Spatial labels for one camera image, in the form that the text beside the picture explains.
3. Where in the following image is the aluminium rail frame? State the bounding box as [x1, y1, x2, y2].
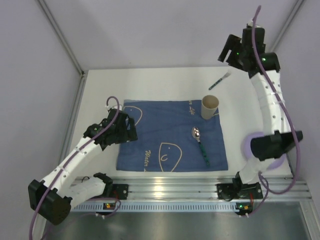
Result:
[112, 177, 312, 202]

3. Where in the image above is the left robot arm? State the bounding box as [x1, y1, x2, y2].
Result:
[28, 109, 138, 226]

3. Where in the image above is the beige cup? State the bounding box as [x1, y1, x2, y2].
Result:
[201, 95, 220, 120]

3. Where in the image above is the blue cloth placemat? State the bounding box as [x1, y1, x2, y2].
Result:
[116, 100, 228, 173]

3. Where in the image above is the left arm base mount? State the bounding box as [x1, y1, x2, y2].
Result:
[92, 183, 129, 200]

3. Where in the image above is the fork with green handle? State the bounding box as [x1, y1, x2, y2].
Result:
[208, 70, 232, 91]

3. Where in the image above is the purple plate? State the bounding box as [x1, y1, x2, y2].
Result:
[241, 131, 285, 170]

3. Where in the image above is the spoon with green handle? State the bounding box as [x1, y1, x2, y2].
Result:
[191, 127, 210, 167]

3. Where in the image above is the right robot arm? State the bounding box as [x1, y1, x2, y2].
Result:
[218, 26, 295, 184]

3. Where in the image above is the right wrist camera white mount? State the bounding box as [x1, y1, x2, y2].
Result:
[246, 18, 262, 28]

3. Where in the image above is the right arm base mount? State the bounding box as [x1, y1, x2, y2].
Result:
[216, 173, 264, 202]

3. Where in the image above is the perforated cable duct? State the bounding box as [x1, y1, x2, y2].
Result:
[72, 201, 252, 213]

